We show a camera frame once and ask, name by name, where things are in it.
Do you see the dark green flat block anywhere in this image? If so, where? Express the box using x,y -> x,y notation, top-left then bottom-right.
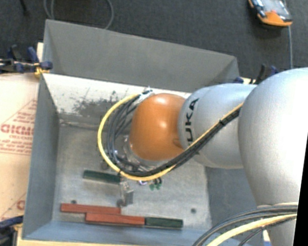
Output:
82,169 -> 122,185
143,214 -> 185,232

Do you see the grey metal bin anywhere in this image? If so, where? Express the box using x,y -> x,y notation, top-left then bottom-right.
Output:
15,19 -> 294,246

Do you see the red-brown flat block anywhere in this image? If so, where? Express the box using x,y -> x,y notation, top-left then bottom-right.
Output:
59,199 -> 123,221
84,209 -> 146,231

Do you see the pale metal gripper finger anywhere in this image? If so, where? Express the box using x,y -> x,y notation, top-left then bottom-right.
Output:
116,180 -> 130,208
124,188 -> 136,207

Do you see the brown cardboard board, red print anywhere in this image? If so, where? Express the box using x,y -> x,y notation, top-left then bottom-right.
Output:
0,36 -> 49,233

